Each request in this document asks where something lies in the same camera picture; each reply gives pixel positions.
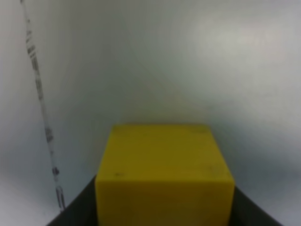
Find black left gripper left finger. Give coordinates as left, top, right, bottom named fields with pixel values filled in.
left=48, top=176, right=98, bottom=226

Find yellow cube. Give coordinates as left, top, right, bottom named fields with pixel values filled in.
left=95, top=124, right=235, bottom=226

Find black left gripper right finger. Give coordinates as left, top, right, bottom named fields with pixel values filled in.
left=229, top=186, right=282, bottom=226

